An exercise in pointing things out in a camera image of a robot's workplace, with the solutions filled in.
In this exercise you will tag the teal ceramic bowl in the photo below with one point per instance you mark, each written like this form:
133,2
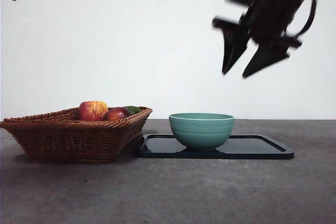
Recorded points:
202,132

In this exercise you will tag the red and yellow apple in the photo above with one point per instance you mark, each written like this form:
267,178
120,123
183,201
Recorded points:
92,111

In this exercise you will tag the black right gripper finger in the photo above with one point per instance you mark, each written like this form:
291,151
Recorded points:
232,48
265,60

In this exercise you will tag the dark red apple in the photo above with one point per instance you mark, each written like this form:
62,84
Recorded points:
116,115

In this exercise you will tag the dark teal rectangular tray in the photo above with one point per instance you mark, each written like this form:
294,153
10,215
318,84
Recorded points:
249,150

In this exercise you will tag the green fruit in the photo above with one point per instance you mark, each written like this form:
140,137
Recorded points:
134,109

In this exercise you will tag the brown wicker basket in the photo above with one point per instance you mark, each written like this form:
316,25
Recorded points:
68,140

